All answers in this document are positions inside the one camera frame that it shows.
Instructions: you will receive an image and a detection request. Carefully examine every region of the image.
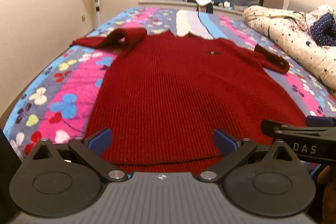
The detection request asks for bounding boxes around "white clothes pile on chair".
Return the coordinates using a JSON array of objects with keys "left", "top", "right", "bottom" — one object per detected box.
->
[{"left": 187, "top": 0, "right": 213, "bottom": 14}]

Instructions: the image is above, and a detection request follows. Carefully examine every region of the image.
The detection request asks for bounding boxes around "cream star-pattern duvet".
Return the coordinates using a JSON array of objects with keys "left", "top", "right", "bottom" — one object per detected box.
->
[{"left": 243, "top": 5, "right": 335, "bottom": 94}]

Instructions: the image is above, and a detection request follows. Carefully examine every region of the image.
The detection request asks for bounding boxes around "navy dotted garment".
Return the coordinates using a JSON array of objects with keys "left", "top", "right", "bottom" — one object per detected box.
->
[{"left": 311, "top": 12, "right": 335, "bottom": 47}]

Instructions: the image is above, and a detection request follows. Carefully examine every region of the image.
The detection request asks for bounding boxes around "red knit sweater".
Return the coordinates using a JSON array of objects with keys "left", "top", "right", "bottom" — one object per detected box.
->
[{"left": 75, "top": 28, "right": 306, "bottom": 174}]

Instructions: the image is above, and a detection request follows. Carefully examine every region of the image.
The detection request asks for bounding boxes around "colourful floral bed blanket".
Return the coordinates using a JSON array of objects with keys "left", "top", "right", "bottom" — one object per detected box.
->
[{"left": 3, "top": 7, "right": 335, "bottom": 158}]

